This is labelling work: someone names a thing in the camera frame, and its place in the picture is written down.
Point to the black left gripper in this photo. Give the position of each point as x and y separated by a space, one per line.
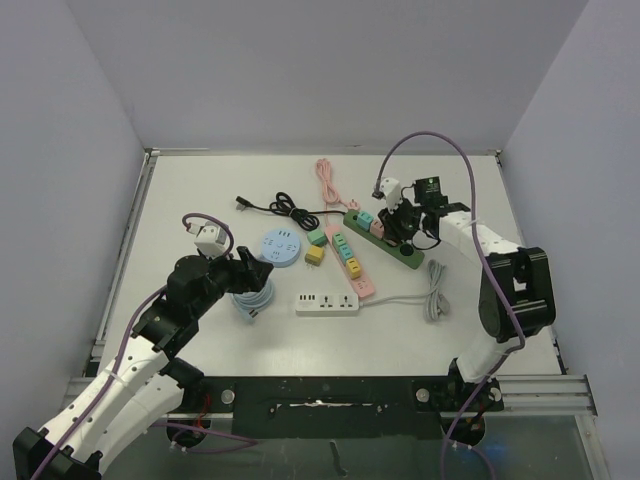
243 276

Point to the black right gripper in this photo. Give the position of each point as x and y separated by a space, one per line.
400 226

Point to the teal USB charger plug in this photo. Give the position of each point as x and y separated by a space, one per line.
345 251

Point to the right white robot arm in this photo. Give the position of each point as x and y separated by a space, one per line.
516 299

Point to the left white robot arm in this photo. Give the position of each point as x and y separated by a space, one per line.
145 380

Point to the yellow USB charger plug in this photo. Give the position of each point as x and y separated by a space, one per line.
314 256

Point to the round blue power strip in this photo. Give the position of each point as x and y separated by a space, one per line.
280 247

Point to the green power strip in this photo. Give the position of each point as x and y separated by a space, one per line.
405 253

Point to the white power strip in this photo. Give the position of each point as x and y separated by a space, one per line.
325 304

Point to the pink power strip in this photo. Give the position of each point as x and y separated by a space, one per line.
363 286

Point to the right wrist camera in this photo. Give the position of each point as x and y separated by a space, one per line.
390 190

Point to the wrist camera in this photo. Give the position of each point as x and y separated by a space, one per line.
390 190
211 241

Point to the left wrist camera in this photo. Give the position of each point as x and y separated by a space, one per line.
211 241

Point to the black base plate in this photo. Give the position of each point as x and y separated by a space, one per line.
423 407

